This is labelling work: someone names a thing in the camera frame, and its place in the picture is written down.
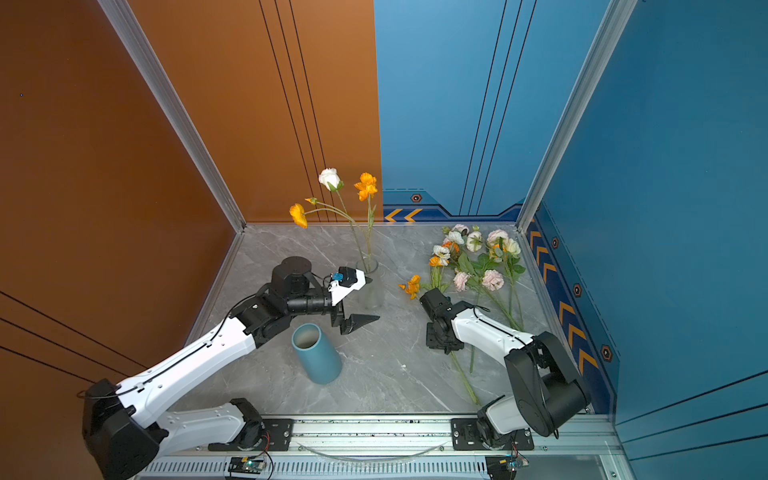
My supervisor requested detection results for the pink rose stem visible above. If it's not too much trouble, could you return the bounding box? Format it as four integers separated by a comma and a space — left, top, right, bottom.
453, 270, 471, 292

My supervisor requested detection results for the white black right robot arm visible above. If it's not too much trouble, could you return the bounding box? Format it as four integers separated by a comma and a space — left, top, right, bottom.
420, 288, 592, 449

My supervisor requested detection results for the mixed flower bunch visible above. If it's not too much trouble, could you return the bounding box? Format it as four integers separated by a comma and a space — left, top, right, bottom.
441, 224, 528, 373

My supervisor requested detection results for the green circuit board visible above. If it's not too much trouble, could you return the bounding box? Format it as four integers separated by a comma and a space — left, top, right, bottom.
485, 456, 529, 480
227, 456, 268, 479

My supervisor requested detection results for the white ranunculus spray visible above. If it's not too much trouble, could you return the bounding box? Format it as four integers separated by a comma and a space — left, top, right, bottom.
429, 245, 450, 292

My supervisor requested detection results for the aluminium corner post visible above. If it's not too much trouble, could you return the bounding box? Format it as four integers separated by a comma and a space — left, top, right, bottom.
98, 0, 247, 234
516, 0, 638, 234

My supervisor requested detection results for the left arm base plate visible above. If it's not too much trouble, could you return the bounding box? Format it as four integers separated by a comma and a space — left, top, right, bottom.
207, 418, 294, 452

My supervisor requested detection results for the orange poppy spray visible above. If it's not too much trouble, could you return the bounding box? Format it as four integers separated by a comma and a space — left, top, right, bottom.
289, 168, 378, 273
400, 275, 480, 406

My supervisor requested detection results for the pink carnation stem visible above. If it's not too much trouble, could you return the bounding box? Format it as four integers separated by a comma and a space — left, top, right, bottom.
482, 269, 505, 292

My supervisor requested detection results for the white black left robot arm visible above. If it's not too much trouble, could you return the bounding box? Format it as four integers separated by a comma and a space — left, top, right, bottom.
82, 256, 377, 479

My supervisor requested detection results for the clear ribbed glass vase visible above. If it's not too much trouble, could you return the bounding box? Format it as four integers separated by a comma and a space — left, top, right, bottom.
356, 256, 384, 311

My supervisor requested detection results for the left green circuit board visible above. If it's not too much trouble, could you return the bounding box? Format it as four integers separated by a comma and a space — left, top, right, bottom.
227, 456, 268, 479

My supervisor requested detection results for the teal ceramic cylinder vase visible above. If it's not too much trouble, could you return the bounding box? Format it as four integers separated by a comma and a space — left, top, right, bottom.
291, 323, 342, 385

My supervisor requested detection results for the left aluminium corner post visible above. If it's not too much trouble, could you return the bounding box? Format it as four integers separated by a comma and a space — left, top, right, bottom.
98, 0, 247, 234

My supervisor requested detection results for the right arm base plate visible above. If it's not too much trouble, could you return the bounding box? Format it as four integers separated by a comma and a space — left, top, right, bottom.
450, 417, 535, 451

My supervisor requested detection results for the white rose stem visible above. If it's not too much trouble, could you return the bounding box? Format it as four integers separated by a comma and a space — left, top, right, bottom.
318, 168, 369, 272

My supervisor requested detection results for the right green circuit board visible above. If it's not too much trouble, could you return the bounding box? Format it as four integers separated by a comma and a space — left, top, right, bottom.
485, 456, 529, 480

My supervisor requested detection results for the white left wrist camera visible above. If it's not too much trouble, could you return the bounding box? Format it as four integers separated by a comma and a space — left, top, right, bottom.
328, 267, 367, 306

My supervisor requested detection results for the aluminium front rail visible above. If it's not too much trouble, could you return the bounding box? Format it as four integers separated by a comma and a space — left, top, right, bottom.
119, 413, 625, 460

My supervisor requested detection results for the right aluminium corner post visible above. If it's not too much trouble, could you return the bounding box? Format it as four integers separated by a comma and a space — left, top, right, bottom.
516, 0, 638, 234

